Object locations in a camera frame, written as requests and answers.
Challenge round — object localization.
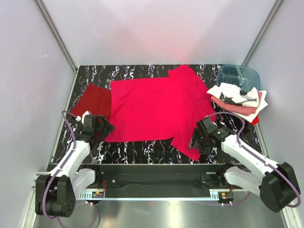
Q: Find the bright pink-red t-shirt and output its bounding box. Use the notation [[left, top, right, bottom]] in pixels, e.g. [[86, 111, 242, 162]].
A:
[[105, 65, 214, 162]]

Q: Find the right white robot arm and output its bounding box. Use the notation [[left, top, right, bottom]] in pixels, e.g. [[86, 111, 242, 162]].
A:
[[189, 117, 301, 212]]

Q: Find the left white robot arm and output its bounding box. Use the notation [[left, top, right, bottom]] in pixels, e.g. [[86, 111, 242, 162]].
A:
[[35, 111, 114, 219]]

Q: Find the folded dark red t-shirt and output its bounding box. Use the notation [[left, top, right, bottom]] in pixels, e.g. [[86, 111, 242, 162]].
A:
[[70, 84, 112, 120]]

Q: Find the dusty pink folded t-shirt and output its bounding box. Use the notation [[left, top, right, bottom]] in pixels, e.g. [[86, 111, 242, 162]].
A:
[[211, 93, 258, 116]]

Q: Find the white black printed t-shirt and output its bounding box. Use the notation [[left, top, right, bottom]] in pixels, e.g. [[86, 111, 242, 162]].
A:
[[207, 83, 260, 108]]

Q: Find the red t-shirt under pile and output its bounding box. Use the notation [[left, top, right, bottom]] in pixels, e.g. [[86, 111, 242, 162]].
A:
[[250, 115, 260, 125]]

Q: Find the white folded t-shirt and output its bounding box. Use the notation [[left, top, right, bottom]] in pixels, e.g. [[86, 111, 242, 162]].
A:
[[237, 90, 268, 123]]

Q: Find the blue transparent plastic bin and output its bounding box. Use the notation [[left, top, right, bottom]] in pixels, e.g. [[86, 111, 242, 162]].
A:
[[216, 64, 261, 92]]

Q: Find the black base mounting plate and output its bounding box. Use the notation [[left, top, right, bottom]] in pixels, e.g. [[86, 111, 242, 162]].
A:
[[88, 164, 240, 193]]

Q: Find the white slotted cable duct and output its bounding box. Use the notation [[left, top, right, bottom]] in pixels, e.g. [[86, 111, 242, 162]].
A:
[[77, 190, 220, 201]]

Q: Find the left aluminium frame post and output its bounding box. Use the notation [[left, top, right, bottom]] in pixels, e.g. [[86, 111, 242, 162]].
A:
[[34, 0, 78, 73]]

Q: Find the aluminium frame post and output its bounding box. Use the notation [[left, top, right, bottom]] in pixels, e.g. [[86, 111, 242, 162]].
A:
[[34, 0, 78, 73], [242, 0, 285, 66]]

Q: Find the right aluminium frame post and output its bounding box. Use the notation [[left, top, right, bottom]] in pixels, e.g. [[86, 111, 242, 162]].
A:
[[242, 0, 285, 66]]

